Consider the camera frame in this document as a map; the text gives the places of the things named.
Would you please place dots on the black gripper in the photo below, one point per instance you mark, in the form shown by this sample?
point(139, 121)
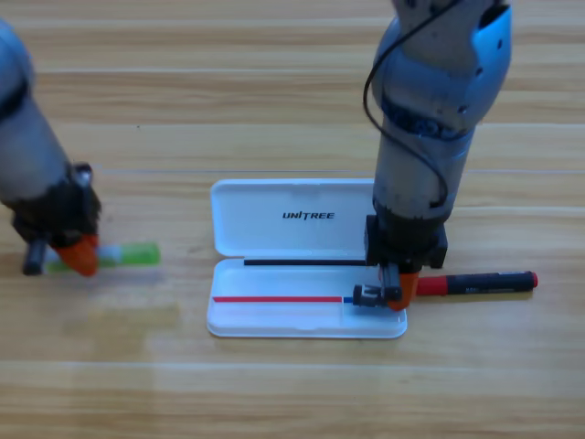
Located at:
point(407, 242)
point(64, 206)

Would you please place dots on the black eraser with white print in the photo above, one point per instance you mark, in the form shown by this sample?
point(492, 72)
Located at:
point(368, 296)

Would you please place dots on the green and white highlighter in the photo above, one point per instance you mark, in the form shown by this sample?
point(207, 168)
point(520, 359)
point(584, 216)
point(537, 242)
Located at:
point(137, 253)

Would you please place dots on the red and black marker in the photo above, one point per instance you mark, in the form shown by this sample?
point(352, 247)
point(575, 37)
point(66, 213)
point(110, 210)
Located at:
point(475, 282)

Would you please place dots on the white Unitree pencil case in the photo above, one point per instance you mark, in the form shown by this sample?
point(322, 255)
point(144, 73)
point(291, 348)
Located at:
point(274, 228)

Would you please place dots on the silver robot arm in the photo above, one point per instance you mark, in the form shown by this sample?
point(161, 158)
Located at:
point(27, 137)
point(420, 174)

